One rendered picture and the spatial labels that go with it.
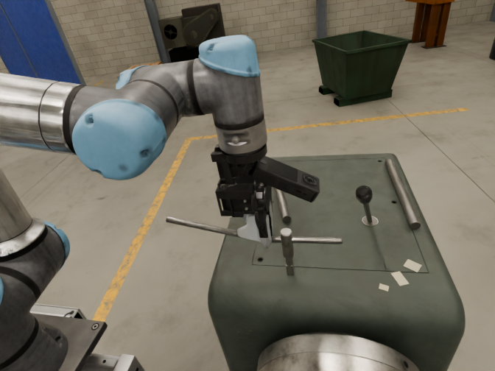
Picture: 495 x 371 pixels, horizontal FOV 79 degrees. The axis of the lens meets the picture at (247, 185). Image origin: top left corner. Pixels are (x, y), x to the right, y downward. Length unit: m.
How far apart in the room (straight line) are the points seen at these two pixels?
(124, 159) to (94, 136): 0.03
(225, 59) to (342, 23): 10.01
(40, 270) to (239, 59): 0.58
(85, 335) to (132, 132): 0.61
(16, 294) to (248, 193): 0.47
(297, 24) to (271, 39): 0.86
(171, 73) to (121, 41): 10.72
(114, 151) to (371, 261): 0.54
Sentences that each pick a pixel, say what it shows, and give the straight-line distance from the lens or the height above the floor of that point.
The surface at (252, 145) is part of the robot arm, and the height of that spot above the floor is 1.56.
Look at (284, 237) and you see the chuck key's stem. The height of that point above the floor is 1.37.
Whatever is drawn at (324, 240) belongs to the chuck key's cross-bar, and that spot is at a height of 1.35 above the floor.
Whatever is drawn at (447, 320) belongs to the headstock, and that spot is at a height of 1.23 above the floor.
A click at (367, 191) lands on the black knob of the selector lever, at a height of 1.40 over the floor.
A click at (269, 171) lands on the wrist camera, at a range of 0.47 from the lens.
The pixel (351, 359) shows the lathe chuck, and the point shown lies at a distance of 0.58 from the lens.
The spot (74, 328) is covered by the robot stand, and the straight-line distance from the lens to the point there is 0.86.
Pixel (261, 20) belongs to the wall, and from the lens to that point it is 10.13.
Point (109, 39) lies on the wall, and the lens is 11.29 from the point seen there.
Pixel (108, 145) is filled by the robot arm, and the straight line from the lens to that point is 0.30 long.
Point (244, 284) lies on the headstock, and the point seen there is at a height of 1.25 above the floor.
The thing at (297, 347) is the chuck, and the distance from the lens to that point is 0.60.
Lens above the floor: 1.75
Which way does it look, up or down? 33 degrees down
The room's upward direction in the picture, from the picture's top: 10 degrees counter-clockwise
